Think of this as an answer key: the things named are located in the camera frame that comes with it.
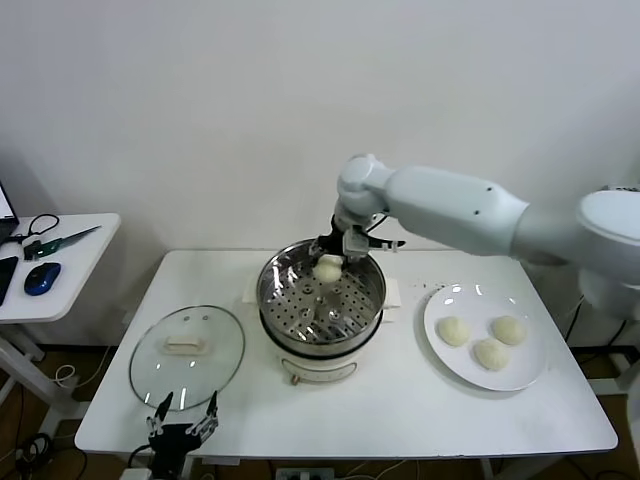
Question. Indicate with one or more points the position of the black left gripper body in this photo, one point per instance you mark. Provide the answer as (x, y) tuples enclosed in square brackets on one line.
[(167, 445)]

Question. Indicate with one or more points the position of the white power strip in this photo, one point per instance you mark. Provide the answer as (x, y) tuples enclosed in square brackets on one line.
[(305, 473)]

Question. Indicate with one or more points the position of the stainless steel steamer basket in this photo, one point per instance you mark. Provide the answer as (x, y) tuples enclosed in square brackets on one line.
[(280, 280)]

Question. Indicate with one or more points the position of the black smartphone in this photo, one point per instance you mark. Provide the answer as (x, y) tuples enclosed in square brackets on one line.
[(6, 280)]

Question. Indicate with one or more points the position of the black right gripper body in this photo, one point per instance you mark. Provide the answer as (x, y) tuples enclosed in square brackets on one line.
[(334, 240)]

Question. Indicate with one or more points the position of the white round plate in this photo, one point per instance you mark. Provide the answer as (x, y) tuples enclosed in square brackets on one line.
[(465, 370)]

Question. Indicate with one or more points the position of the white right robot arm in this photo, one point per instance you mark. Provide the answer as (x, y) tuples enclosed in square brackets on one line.
[(450, 205)]

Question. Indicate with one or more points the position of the white side table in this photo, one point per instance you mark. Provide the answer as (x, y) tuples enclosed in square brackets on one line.
[(85, 280)]

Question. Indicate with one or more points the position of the white steamed baozi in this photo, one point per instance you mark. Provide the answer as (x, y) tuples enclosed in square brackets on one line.
[(327, 272), (454, 331), (491, 355), (509, 330)]

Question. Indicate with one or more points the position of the white electric cooker base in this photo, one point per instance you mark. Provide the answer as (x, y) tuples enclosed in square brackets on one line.
[(320, 367)]

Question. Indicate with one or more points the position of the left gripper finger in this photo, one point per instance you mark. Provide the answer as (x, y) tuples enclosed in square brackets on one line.
[(207, 425), (156, 422)]

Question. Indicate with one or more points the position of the laptop computer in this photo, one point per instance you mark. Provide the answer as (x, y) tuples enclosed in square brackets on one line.
[(6, 210)]

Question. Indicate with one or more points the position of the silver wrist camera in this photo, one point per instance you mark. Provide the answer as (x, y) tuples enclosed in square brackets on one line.
[(355, 242), (136, 474)]

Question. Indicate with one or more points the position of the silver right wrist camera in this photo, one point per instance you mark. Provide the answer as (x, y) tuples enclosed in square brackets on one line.
[(355, 242)]

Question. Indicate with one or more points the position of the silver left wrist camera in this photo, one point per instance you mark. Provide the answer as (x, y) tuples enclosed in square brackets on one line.
[(136, 474)]

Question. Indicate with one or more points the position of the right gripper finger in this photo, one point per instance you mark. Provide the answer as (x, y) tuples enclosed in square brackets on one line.
[(351, 260), (319, 251)]

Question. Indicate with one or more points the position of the blue computer mouse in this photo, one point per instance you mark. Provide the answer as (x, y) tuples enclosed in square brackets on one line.
[(42, 278)]

